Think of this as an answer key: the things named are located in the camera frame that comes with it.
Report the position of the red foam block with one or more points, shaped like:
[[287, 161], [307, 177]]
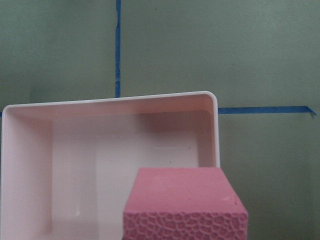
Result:
[[175, 203]]

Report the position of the pink plastic bin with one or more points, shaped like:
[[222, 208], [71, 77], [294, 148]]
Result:
[[67, 167]]

